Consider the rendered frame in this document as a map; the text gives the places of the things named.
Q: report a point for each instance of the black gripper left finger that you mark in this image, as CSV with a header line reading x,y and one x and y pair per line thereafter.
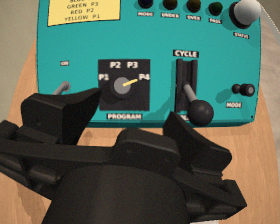
x,y
57,119

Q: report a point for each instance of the teal control console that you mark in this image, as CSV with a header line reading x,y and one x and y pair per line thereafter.
x,y
84,43

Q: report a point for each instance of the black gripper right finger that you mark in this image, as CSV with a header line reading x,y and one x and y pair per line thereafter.
x,y
199,156

